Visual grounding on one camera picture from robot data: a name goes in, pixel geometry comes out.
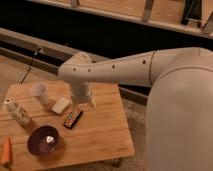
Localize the white sponge block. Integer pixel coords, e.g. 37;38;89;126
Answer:
51;97;70;115

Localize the black orange small box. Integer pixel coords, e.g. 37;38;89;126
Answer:
63;110;83;129

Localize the black cable left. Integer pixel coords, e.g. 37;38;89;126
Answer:
19;46;44;85

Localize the orange carrot toy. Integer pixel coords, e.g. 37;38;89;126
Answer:
0;138;12;165

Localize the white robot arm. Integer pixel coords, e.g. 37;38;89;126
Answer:
58;47;213;171

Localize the dark purple ceramic bowl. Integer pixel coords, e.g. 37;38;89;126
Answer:
27;125;59;156

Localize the white paper cup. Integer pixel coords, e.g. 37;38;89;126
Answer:
30;83;50;105

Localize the white labelled bottle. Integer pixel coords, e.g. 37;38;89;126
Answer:
4;98;31;126

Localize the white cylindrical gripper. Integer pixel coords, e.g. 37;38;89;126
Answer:
70;82;96;109

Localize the wooden table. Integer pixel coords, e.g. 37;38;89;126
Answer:
0;83;134;171

